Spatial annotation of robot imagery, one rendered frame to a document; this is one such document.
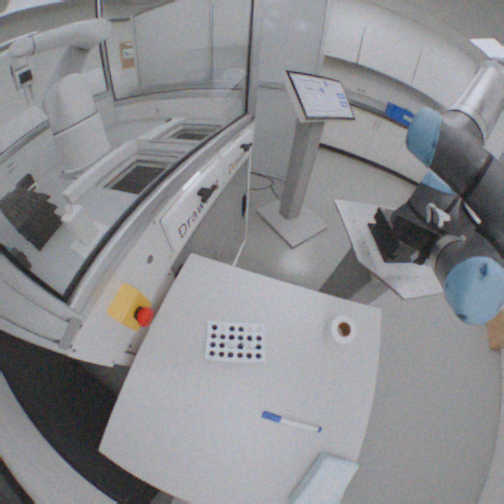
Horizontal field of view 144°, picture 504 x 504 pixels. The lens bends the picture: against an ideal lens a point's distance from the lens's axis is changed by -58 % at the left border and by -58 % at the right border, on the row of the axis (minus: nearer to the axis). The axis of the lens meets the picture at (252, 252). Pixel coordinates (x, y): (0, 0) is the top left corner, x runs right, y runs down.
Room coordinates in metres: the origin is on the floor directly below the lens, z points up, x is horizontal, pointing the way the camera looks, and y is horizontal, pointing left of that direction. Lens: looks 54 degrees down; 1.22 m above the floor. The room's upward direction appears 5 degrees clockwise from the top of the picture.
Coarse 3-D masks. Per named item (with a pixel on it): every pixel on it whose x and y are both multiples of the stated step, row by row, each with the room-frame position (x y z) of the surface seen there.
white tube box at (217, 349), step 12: (216, 324) 0.10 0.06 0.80; (228, 324) 0.10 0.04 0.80; (240, 324) 0.11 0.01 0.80; (252, 324) 0.11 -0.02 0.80; (264, 324) 0.11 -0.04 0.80; (216, 336) 0.08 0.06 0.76; (228, 336) 0.08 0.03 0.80; (240, 336) 0.08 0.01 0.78; (252, 336) 0.08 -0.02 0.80; (264, 336) 0.08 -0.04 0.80; (216, 348) 0.05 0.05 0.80; (228, 348) 0.05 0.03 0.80; (240, 348) 0.06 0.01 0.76; (252, 348) 0.06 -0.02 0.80; (264, 348) 0.06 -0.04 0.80; (216, 360) 0.02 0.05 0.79; (228, 360) 0.03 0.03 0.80; (240, 360) 0.03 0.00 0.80; (252, 360) 0.03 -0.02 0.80; (264, 360) 0.03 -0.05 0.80
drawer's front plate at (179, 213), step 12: (216, 168) 0.51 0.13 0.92; (204, 180) 0.44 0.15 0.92; (192, 192) 0.37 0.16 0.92; (216, 192) 0.50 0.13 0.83; (180, 204) 0.32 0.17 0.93; (192, 204) 0.37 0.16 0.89; (204, 204) 0.42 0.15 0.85; (168, 216) 0.28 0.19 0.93; (180, 216) 0.31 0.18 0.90; (192, 216) 0.35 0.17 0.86; (168, 228) 0.26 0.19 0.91; (180, 228) 0.30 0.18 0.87; (192, 228) 0.34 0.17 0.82; (168, 240) 0.27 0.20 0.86; (180, 240) 0.29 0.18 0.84
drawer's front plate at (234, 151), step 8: (240, 136) 0.75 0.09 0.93; (248, 136) 0.80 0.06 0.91; (232, 144) 0.66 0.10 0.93; (240, 144) 0.71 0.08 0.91; (224, 152) 0.59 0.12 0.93; (232, 152) 0.63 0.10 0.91; (240, 152) 0.71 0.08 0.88; (248, 152) 0.81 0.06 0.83; (224, 160) 0.57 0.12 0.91; (232, 160) 0.63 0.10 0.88; (240, 160) 0.71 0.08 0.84; (224, 168) 0.57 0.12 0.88; (232, 168) 0.63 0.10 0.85; (224, 176) 0.57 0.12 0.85
